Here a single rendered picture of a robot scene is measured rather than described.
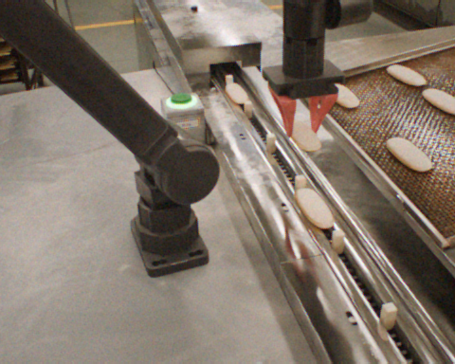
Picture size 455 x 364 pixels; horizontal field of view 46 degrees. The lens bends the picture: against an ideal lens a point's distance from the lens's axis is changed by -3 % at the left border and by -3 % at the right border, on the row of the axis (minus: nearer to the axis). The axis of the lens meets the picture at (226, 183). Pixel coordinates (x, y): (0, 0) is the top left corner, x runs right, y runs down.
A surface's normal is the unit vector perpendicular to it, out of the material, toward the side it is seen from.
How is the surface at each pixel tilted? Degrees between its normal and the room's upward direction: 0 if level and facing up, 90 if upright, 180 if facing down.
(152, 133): 78
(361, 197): 0
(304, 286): 0
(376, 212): 0
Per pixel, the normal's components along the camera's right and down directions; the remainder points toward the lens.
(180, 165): 0.52, 0.45
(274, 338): -0.03, -0.84
